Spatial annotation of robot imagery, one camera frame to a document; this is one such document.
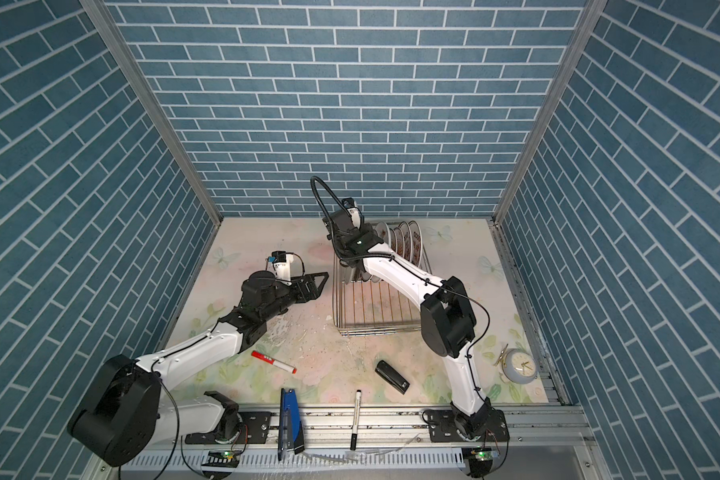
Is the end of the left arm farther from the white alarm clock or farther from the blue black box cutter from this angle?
the white alarm clock

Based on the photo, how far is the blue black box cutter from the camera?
0.71 m

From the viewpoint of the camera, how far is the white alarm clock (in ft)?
2.65

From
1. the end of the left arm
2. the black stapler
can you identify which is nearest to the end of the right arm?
the end of the left arm

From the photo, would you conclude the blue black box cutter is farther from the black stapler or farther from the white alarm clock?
the white alarm clock

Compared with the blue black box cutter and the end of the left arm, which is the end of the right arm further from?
the blue black box cutter

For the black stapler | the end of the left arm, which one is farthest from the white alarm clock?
the end of the left arm

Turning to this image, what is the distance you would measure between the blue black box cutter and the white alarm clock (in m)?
0.57

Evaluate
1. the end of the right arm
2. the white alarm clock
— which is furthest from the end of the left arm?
the white alarm clock
